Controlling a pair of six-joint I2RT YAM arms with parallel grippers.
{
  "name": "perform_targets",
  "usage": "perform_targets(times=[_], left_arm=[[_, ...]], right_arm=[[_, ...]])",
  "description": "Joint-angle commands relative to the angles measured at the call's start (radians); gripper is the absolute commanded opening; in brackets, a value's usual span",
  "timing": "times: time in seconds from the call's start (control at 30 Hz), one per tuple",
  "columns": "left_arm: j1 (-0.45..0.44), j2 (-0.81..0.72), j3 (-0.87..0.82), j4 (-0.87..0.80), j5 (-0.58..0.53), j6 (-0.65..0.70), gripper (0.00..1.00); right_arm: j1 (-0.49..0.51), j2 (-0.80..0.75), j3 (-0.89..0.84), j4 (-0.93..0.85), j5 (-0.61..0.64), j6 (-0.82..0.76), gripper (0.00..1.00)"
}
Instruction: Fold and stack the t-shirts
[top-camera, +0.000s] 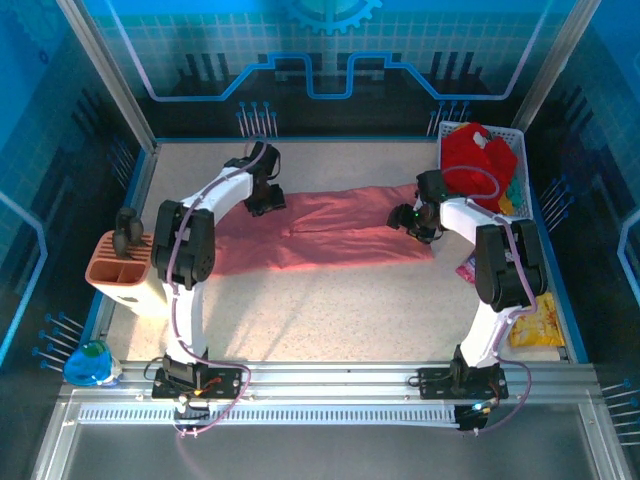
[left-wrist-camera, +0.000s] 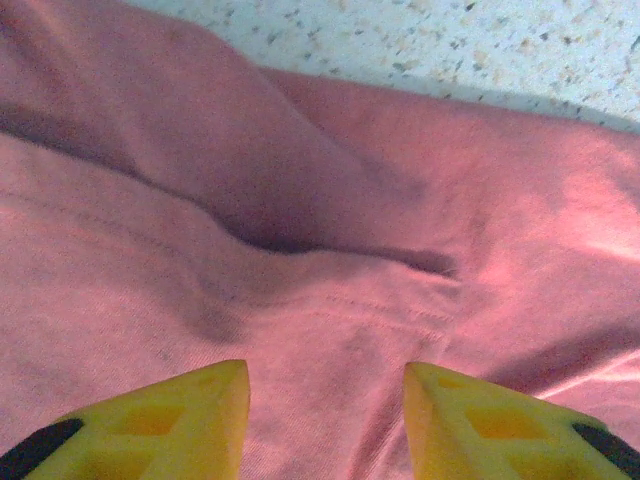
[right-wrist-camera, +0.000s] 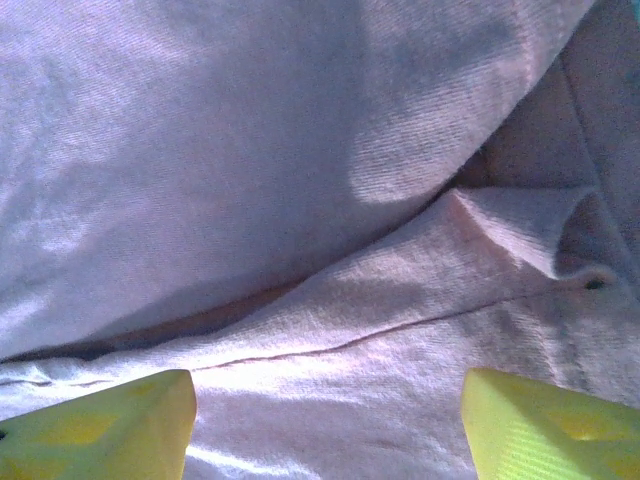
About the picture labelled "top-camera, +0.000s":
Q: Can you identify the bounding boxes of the pink t-shirt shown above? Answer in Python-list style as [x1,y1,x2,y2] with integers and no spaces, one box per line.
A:
[209,183,435,276]

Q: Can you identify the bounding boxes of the purple candy bag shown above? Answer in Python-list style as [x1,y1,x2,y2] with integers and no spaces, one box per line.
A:
[454,252,481,286]

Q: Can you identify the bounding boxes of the red t-shirt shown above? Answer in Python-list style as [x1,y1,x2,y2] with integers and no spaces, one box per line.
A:
[439,122,520,214]

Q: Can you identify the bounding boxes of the teal t-shirt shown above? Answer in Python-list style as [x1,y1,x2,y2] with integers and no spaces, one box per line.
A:
[504,174,526,209]

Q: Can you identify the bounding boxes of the white plastic mesh basket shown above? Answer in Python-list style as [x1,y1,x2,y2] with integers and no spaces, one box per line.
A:
[437,119,534,221]

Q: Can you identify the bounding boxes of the orange cream knife block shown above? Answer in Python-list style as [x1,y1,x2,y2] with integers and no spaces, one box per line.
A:
[84,230,169,317]

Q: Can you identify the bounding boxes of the yellow snack bag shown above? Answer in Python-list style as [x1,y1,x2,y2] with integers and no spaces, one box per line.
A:
[508,292,566,349]

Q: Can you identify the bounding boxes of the small black electronics box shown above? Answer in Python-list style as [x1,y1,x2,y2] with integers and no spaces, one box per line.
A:
[452,399,501,432]
[172,394,211,422]

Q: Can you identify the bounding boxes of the blue glossy plastic object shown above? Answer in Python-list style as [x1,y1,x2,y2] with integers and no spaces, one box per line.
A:
[62,339,114,387]

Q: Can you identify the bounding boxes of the black knife handle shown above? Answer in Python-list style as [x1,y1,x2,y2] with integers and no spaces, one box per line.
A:
[115,207,146,246]
[112,228,134,259]

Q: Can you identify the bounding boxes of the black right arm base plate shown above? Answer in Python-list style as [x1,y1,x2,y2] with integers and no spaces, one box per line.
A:
[417,367,509,400]

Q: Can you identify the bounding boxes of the aluminium mounting rail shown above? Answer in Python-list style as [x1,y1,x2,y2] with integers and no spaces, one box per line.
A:
[59,359,601,402]

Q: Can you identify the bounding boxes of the aluminium frame post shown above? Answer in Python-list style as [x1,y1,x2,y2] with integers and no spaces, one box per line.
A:
[54,0,161,154]
[509,0,604,132]

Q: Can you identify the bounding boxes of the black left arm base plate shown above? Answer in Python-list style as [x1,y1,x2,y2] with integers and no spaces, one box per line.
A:
[151,367,244,400]

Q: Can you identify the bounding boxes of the white slotted cable duct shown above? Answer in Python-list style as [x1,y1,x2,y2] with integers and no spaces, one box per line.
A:
[77,404,461,427]

